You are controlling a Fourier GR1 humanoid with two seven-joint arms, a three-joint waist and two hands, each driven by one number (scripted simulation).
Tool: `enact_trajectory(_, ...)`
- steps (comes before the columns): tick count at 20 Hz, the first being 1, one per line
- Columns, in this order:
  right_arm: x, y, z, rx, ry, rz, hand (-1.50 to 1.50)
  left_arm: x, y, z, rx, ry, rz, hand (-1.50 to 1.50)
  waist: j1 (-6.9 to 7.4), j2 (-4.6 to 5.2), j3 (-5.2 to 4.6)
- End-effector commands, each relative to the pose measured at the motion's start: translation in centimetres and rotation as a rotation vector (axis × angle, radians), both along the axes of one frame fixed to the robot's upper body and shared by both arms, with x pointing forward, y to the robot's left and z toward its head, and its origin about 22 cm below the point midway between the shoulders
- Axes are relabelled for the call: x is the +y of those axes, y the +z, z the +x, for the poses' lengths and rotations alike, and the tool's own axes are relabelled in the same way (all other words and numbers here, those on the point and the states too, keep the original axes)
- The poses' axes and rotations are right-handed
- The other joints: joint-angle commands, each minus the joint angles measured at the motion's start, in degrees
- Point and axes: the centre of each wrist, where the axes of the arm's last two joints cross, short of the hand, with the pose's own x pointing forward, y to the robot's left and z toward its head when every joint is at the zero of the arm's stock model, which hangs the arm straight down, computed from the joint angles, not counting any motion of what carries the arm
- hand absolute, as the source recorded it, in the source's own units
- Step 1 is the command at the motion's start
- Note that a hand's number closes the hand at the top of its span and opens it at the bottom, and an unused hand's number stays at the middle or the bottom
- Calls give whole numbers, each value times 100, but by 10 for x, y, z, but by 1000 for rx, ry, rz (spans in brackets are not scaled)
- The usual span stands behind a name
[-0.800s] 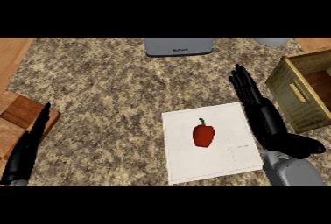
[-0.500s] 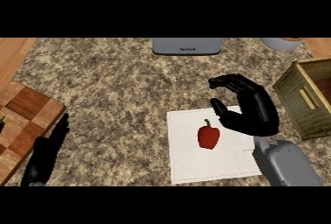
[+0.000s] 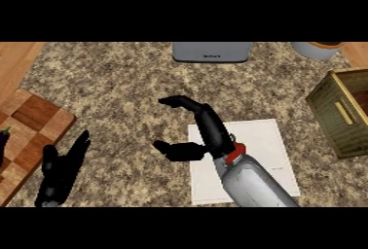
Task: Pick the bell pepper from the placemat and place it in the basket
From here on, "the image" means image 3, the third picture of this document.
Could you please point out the grey appliance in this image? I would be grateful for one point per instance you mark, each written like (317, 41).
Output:
(212, 52)

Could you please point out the olive wicker basket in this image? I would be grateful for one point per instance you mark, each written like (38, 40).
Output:
(342, 112)

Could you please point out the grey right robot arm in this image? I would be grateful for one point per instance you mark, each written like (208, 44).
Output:
(249, 181)

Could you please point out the checkered wooden cutting board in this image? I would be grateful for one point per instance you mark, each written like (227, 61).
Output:
(29, 136)

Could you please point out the pale grey round container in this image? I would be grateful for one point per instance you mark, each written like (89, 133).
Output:
(317, 49)

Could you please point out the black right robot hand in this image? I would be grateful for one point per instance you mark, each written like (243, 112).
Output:
(211, 129)

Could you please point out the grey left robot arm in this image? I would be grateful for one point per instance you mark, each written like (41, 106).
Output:
(50, 204)

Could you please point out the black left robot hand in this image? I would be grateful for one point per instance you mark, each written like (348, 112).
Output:
(58, 171)

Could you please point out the white placemat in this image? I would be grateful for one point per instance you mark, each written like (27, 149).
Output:
(268, 146)

